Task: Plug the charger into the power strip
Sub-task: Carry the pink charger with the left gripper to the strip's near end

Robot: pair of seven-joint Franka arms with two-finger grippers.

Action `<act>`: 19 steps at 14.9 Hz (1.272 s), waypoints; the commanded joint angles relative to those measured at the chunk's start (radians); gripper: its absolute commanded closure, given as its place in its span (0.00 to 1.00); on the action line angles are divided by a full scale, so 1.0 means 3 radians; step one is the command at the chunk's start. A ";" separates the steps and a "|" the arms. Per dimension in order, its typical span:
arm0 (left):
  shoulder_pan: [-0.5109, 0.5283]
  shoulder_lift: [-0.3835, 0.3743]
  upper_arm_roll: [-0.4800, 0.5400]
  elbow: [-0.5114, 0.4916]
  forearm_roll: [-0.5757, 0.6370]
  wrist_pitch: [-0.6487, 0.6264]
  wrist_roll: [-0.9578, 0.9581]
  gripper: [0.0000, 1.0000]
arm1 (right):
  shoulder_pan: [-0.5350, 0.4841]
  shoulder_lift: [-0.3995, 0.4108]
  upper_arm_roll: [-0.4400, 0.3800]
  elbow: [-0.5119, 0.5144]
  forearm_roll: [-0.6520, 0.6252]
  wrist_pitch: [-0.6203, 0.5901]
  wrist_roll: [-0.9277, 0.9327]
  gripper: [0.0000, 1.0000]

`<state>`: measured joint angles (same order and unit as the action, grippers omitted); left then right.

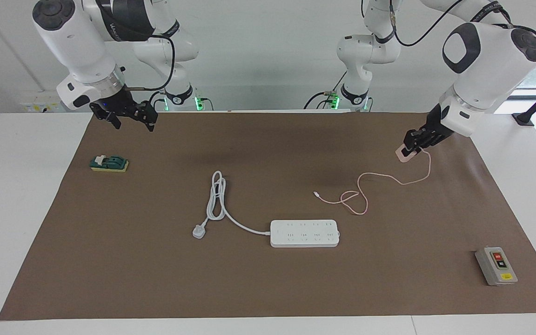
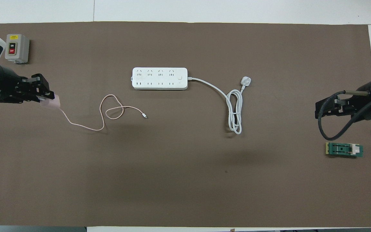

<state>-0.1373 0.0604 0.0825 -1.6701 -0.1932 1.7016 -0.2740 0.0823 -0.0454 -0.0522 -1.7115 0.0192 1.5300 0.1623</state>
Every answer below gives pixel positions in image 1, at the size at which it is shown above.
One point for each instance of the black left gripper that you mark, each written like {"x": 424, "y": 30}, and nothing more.
{"x": 434, "y": 128}

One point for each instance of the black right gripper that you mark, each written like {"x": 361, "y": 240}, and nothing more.
{"x": 114, "y": 106}

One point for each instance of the pink charger adapter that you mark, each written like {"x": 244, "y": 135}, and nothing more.
{"x": 403, "y": 157}

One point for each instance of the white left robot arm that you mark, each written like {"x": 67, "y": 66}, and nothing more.
{"x": 482, "y": 70}

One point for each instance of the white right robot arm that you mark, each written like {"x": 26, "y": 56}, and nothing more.
{"x": 77, "y": 51}

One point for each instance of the white power strip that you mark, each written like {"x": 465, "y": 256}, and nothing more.
{"x": 305, "y": 235}

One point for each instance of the brown table mat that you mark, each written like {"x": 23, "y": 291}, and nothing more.
{"x": 156, "y": 279}

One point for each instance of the white wall socket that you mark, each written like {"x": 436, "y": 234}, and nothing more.
{"x": 40, "y": 108}

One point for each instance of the grey on-off switch box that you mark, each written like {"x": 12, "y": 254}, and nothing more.
{"x": 496, "y": 267}

